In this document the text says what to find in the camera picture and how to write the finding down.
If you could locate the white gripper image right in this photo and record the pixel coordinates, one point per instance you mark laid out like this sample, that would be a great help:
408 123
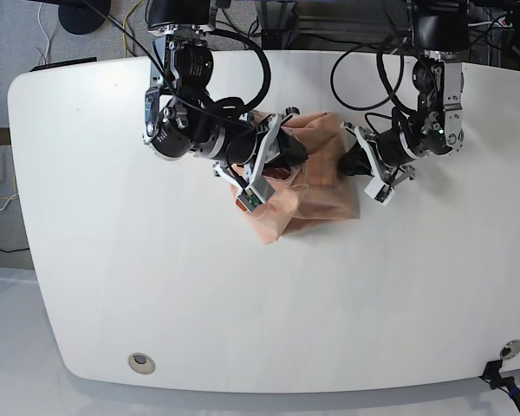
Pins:
363 159

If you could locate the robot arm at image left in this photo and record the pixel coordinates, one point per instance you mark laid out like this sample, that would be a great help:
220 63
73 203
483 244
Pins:
181 118

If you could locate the table cable grommet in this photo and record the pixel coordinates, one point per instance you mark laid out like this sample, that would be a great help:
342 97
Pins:
510 350
141 363

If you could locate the black round stand base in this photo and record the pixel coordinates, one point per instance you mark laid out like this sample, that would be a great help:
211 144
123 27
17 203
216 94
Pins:
83 17

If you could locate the right table cable grommet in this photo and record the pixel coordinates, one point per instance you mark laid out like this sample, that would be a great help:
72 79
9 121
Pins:
510 350

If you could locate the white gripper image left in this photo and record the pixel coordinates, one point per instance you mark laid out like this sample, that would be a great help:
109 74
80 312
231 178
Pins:
243 160

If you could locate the left table cable grommet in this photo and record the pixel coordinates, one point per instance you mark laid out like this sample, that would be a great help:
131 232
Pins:
141 363

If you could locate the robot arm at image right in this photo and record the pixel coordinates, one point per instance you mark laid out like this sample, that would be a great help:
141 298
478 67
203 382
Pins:
439 32

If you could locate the peach pink T-shirt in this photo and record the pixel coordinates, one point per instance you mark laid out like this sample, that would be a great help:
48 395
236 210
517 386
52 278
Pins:
311 194

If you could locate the black clamp with cable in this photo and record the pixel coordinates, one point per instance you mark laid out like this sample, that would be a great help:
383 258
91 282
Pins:
493 378

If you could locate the black metal frame post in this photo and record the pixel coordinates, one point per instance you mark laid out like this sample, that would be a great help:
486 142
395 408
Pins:
277 20

